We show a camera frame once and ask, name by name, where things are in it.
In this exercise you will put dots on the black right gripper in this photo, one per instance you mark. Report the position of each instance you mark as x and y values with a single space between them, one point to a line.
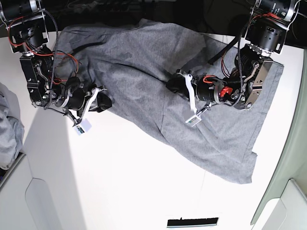
75 101

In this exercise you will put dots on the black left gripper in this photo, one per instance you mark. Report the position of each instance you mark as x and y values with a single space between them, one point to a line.
208 88

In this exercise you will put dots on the grey t-shirt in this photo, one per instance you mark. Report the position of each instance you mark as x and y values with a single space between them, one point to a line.
135 62

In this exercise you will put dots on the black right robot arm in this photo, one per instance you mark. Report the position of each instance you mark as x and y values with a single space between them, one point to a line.
51 74

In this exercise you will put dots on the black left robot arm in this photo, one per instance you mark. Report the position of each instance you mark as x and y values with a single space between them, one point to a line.
245 61

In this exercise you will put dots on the grey clothes pile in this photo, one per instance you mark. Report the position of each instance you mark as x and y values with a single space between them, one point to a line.
11 128

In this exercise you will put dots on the white bin left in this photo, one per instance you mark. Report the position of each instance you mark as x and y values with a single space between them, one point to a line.
25 201

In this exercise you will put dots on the white bin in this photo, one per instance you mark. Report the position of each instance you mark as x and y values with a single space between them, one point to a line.
25 201
289 212

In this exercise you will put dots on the white bin right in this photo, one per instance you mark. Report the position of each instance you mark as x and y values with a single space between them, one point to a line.
289 212

